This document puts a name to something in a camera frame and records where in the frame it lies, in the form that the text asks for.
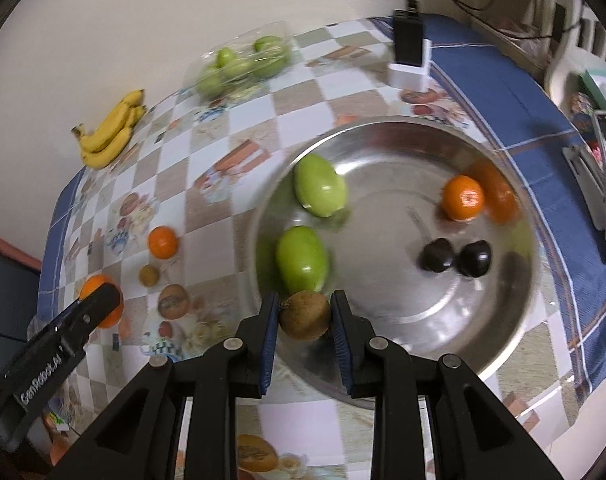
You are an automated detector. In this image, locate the teal box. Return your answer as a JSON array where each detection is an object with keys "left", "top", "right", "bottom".
[{"left": 580, "top": 67, "right": 606, "bottom": 111}]

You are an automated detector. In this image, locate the colourful printed packet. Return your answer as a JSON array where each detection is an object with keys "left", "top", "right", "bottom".
[{"left": 568, "top": 91, "right": 596, "bottom": 133}]

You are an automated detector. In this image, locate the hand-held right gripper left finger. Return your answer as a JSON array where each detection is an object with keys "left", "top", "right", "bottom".
[{"left": 43, "top": 291, "right": 281, "bottom": 480}]

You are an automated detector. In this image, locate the clear bag of green mangoes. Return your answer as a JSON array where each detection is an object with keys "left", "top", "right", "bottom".
[{"left": 183, "top": 21, "right": 296, "bottom": 106}]

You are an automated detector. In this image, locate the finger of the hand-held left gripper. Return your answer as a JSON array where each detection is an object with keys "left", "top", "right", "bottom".
[{"left": 48, "top": 282, "right": 123, "bottom": 356}]

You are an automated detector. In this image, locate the black charger block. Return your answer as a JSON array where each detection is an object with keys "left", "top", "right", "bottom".
[{"left": 392, "top": 9, "right": 426, "bottom": 67}]

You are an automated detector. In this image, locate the bunch of yellow bananas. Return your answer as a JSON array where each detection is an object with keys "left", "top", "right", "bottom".
[{"left": 71, "top": 88, "right": 149, "bottom": 170}]

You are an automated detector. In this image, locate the white plastic chair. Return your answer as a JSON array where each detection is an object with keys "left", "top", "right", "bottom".
[{"left": 540, "top": 0, "right": 606, "bottom": 106}]

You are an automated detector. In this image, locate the dark plum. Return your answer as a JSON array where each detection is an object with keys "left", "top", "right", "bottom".
[
  {"left": 418, "top": 238, "right": 456, "bottom": 273},
  {"left": 457, "top": 241, "right": 494, "bottom": 278}
]

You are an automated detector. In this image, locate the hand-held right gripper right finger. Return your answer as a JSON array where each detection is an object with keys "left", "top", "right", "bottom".
[{"left": 330, "top": 289, "right": 566, "bottom": 480}]

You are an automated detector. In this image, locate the large steel bowl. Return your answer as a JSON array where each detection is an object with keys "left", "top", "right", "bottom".
[{"left": 247, "top": 116, "right": 554, "bottom": 403}]

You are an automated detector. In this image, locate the orange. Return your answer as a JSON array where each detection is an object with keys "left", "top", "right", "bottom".
[
  {"left": 442, "top": 175, "right": 486, "bottom": 222},
  {"left": 148, "top": 226, "right": 179, "bottom": 259},
  {"left": 78, "top": 274, "right": 125, "bottom": 330}
]

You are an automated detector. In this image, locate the white charging dock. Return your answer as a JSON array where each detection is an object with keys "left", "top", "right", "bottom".
[{"left": 387, "top": 37, "right": 432, "bottom": 92}]

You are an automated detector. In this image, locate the green mango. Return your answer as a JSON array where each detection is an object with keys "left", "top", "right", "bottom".
[
  {"left": 293, "top": 153, "right": 348, "bottom": 218},
  {"left": 275, "top": 226, "right": 330, "bottom": 295}
]

